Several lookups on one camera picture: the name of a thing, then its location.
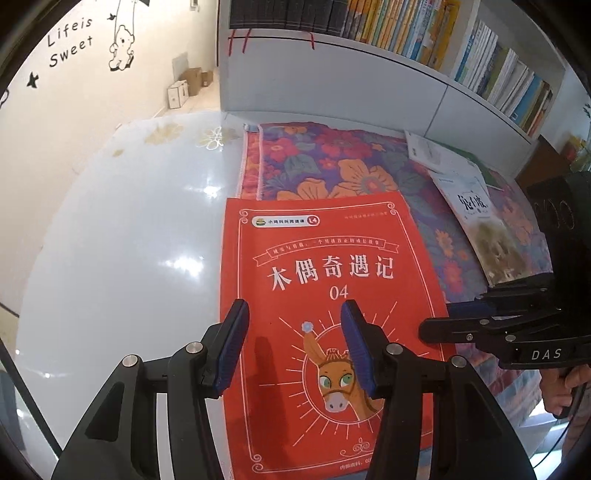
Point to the person's right hand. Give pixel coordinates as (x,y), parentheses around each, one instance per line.
(554,392)

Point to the row of colourful books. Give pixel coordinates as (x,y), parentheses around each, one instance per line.
(415,32)

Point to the brown cardboard box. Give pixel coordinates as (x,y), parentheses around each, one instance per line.
(207,77)
(194,78)

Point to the lettering wall decal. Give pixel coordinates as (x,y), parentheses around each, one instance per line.
(54,60)

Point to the olive picture book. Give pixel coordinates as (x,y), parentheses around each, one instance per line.
(480,221)

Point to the green book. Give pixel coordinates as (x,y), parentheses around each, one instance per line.
(489,177)

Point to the row of black books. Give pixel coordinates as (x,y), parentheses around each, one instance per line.
(286,14)

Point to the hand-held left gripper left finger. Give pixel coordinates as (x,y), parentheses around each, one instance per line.
(233,341)

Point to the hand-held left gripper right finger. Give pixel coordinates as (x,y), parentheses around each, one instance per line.
(358,350)

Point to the red book with donkey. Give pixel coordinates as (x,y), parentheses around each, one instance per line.
(323,244)

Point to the floral woven cloth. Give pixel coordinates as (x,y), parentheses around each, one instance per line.
(323,161)

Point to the white cardboard box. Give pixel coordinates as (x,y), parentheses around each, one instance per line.
(178,94)

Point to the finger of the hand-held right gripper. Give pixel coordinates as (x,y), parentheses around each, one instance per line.
(466,308)
(452,330)

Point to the white bookshelf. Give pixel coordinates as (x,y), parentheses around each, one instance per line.
(369,78)

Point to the white thin book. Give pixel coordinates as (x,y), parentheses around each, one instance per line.
(429,150)

